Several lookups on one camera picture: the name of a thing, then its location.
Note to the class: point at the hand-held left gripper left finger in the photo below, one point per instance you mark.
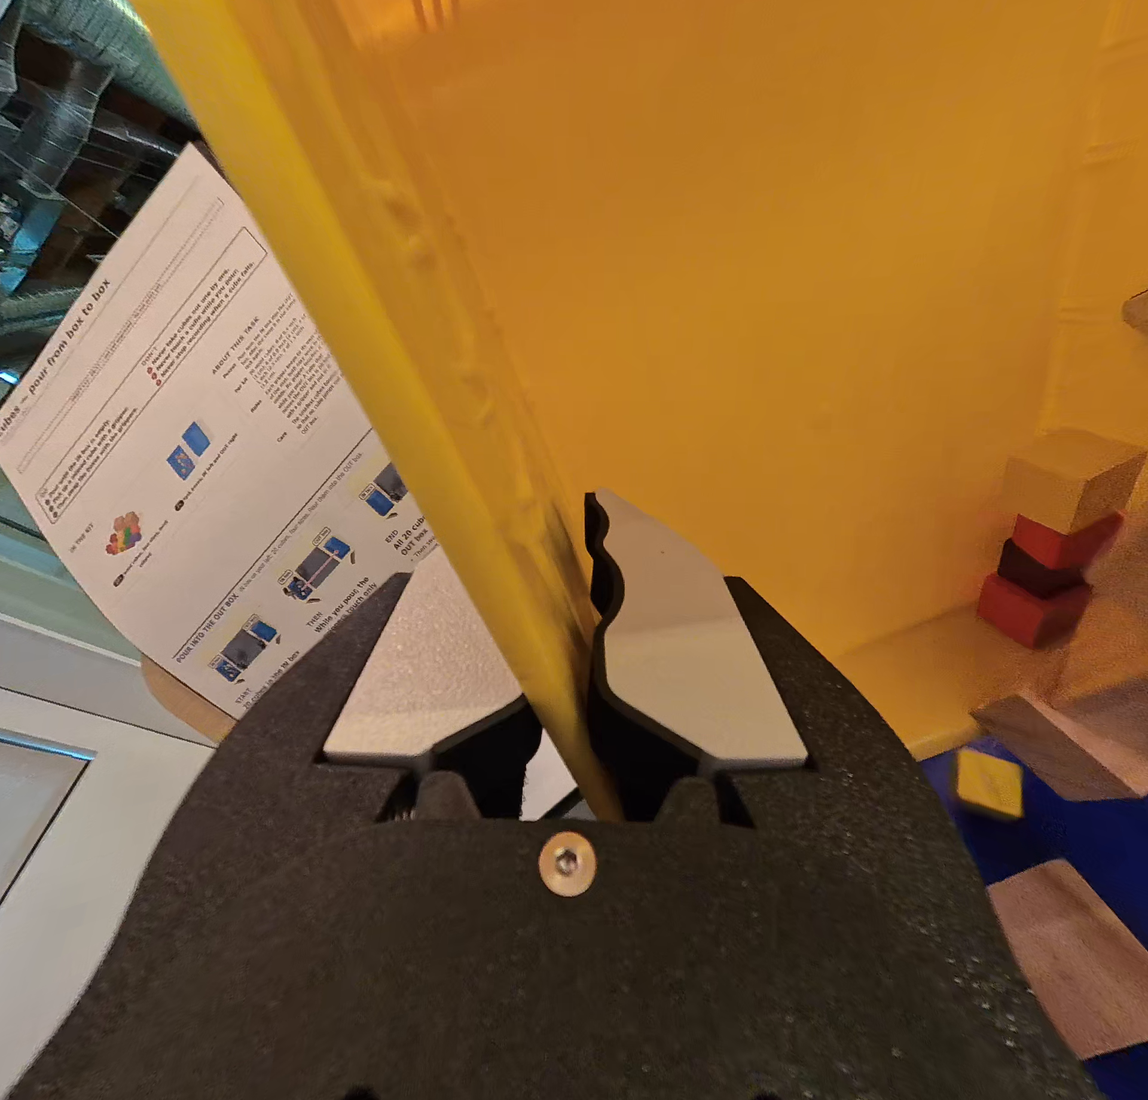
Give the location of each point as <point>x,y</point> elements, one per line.
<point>412,679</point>

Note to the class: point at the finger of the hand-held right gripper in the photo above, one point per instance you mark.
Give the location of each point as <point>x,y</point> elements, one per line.
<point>1136,313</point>

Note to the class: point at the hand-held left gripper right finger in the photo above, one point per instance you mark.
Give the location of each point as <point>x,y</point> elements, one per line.
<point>690,670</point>

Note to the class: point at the pile of wooden cubes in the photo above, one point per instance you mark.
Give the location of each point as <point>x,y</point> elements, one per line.
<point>1058,742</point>

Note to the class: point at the blue plastic box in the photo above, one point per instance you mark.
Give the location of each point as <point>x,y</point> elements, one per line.
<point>1040,841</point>

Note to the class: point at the yellow plastic box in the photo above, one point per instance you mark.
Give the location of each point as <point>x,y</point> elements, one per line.
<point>717,267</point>

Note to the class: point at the white instruction poster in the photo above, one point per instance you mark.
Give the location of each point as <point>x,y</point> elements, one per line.
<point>179,455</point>

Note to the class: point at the silver air duct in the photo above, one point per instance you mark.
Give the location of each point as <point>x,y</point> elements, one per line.
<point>80,43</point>

